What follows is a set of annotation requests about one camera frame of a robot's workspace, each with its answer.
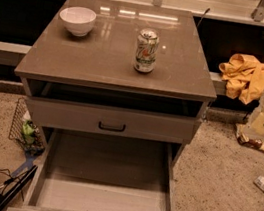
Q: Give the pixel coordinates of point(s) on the yellow crumpled cloth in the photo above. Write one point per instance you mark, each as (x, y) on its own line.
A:
(244, 77)

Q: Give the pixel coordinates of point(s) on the brown chip bag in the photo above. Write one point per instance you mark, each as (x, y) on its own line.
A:
(246, 141)

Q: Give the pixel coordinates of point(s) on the blue tape on floor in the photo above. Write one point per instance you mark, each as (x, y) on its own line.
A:
(26, 165)

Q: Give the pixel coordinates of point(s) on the grey drawer cabinet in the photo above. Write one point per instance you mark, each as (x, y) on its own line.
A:
(98, 69)

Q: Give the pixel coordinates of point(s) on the wire mesh basket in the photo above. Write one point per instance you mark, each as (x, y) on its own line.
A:
(21, 114)

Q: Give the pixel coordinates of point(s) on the open grey middle drawer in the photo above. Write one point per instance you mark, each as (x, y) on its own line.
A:
(87, 172)

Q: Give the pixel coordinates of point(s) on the white ceramic bowl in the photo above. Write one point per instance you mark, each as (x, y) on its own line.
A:
(78, 21)

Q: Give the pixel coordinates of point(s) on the black drawer handle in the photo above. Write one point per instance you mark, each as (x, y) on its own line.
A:
(112, 128)

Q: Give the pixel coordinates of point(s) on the green snack bag in basket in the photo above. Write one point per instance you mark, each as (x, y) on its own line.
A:
(28, 132)

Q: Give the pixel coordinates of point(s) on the green 7up soda can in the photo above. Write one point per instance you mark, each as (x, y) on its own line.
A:
(146, 50)

